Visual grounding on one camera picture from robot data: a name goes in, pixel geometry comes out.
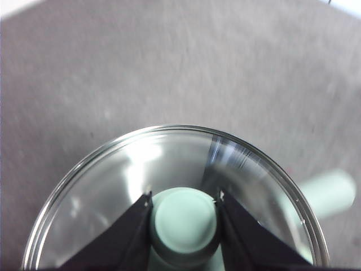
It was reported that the mint green pot with handle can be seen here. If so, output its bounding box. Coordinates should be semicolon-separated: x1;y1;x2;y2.
293;168;356;221

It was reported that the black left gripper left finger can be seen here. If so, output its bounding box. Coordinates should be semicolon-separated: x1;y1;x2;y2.
58;191;153;271

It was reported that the glass lid with green knob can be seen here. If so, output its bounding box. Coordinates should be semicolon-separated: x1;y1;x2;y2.
21;124;331;271

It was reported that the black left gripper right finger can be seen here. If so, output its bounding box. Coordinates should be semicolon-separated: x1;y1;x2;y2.
215;191;313;271

